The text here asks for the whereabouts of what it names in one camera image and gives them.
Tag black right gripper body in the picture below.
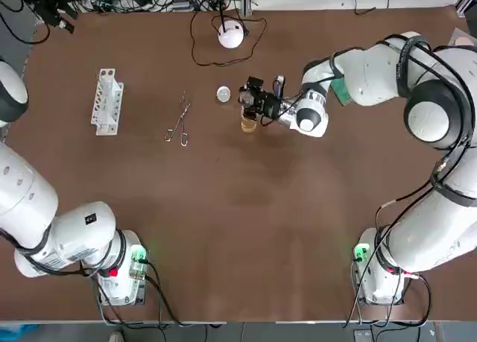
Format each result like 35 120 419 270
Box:
259 92 282 118

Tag small glass beaker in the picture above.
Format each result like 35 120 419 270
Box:
238 89 255 109

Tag glass beaker with amber liquid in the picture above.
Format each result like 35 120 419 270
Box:
240 110 258 134

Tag white desk lamp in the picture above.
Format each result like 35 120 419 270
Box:
218 0 256 49

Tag metal crucible tongs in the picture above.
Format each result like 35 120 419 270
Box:
165 89 193 148

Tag white test tube rack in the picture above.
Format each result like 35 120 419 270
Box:
89 68 124 136

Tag black lamp cable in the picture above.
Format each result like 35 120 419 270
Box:
190 10 268 68

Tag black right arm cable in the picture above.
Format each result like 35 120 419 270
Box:
342 32 477 328

